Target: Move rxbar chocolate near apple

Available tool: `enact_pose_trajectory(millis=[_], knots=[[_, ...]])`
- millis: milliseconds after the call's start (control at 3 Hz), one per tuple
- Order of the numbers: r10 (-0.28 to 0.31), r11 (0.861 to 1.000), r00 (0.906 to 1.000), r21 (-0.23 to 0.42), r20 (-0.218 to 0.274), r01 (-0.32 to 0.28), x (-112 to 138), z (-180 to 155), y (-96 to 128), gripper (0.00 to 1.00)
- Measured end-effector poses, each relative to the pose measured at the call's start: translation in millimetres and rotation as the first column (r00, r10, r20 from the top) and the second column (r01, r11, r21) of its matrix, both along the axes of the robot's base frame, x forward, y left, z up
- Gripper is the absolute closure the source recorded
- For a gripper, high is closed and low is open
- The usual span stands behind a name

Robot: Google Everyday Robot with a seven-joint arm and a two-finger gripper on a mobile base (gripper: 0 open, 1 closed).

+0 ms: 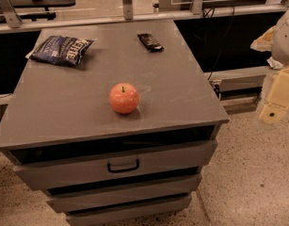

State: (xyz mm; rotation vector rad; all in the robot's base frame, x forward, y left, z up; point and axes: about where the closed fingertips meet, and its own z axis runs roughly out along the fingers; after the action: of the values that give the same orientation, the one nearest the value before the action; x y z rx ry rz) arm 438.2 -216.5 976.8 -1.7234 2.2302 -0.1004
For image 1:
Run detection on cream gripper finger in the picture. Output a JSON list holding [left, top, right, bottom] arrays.
[[259, 67, 289, 124], [250, 26, 274, 52]]

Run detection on dark rxbar chocolate bar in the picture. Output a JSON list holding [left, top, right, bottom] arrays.
[[137, 33, 164, 52]]

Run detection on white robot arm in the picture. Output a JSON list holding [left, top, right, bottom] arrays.
[[250, 9, 289, 124]]

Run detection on red apple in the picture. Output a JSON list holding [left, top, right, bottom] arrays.
[[109, 83, 139, 114]]

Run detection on white packet on shelf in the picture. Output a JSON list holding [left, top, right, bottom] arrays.
[[267, 56, 283, 70]]

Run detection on grey low shelf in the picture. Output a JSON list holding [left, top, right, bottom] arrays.
[[204, 66, 269, 114]]

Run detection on grey drawer cabinet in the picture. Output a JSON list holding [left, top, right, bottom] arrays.
[[0, 21, 229, 226]]

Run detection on blue kettle chips bag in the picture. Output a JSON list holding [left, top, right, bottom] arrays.
[[26, 36, 94, 67]]

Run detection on dark background table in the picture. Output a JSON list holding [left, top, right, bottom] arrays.
[[9, 0, 75, 21]]

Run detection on black drawer handle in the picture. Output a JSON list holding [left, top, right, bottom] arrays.
[[106, 159, 139, 174]]

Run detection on metal railing frame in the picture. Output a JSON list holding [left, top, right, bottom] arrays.
[[0, 0, 289, 34]]

